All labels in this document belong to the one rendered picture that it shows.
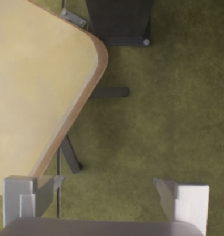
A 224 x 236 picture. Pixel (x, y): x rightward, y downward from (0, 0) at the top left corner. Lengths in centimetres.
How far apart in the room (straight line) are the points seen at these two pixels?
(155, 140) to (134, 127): 9
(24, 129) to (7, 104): 6
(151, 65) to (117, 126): 26
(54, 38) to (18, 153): 22
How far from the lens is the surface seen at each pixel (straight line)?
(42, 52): 60
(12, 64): 61
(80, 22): 124
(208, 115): 124
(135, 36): 119
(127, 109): 119
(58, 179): 16
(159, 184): 16
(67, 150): 114
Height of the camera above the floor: 119
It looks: 89 degrees down
